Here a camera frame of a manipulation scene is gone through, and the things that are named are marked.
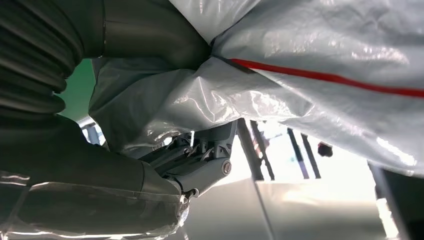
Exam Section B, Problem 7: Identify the green conveyor belt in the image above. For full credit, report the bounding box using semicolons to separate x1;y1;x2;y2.
56;59;107;147

